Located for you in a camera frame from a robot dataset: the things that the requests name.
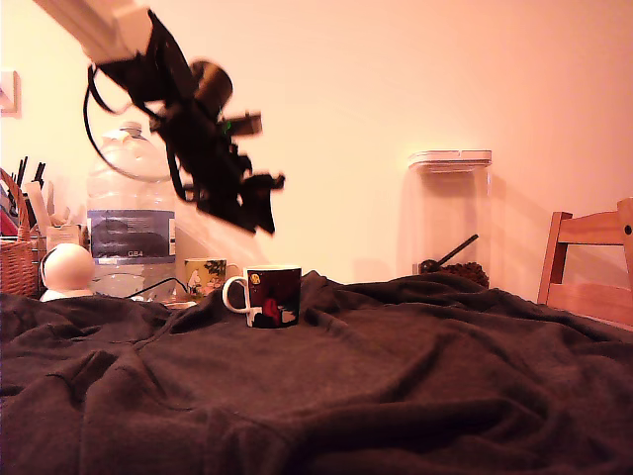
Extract wooden chair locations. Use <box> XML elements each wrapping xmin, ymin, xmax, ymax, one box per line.
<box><xmin>536</xmin><ymin>197</ymin><xmax>633</xmax><ymax>331</ymax></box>

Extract wicker basket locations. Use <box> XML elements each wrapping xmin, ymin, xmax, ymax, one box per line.
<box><xmin>0</xmin><ymin>168</ymin><xmax>42</xmax><ymax>299</ymax></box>

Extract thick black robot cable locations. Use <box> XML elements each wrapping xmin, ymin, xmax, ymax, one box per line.
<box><xmin>165</xmin><ymin>142</ymin><xmax>190</xmax><ymax>202</ymax></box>

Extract thin black camera cable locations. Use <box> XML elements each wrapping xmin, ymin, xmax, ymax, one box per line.
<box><xmin>123</xmin><ymin>276</ymin><xmax>191</xmax><ymax>301</ymax></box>

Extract coffee beans heap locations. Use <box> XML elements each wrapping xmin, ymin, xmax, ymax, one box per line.
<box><xmin>438</xmin><ymin>260</ymin><xmax>491</xmax><ymax>290</ymax></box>

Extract white bottle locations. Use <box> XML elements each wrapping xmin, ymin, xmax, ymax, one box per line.
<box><xmin>45</xmin><ymin>223</ymin><xmax>83</xmax><ymax>248</ymax></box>

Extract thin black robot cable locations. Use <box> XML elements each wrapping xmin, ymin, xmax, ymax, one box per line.
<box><xmin>82</xmin><ymin>63</ymin><xmax>174</xmax><ymax>183</ymax></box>

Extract large clear water bottle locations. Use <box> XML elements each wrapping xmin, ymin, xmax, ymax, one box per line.
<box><xmin>86</xmin><ymin>121</ymin><xmax>178</xmax><ymax>301</ymax></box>

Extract clear storage jar white lid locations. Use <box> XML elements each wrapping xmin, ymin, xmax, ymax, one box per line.
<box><xmin>407</xmin><ymin>149</ymin><xmax>494</xmax><ymax>290</ymax></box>

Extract dark mug with white handle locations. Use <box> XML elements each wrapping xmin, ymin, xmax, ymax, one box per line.
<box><xmin>222</xmin><ymin>264</ymin><xmax>303</xmax><ymax>329</ymax></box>

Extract yellow green cartoon mug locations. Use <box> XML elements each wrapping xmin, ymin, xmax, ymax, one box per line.
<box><xmin>183</xmin><ymin>257</ymin><xmax>241</xmax><ymax>303</ymax></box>

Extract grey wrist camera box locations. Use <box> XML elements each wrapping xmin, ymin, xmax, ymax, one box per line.
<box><xmin>225</xmin><ymin>112</ymin><xmax>264</xmax><ymax>138</ymax></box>

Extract pale wall frame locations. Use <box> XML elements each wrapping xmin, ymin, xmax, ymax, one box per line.
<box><xmin>0</xmin><ymin>68</ymin><xmax>24</xmax><ymax>120</ymax></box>

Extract black scoop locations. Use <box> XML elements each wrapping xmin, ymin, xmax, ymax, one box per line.
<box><xmin>418</xmin><ymin>234</ymin><xmax>481</xmax><ymax>275</ymax></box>

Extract dark brown cloth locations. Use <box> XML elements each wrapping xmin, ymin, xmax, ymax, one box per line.
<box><xmin>0</xmin><ymin>270</ymin><xmax>633</xmax><ymax>475</ymax></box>

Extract small white round camera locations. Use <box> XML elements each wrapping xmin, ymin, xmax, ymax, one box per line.
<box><xmin>38</xmin><ymin>242</ymin><xmax>96</xmax><ymax>303</ymax></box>

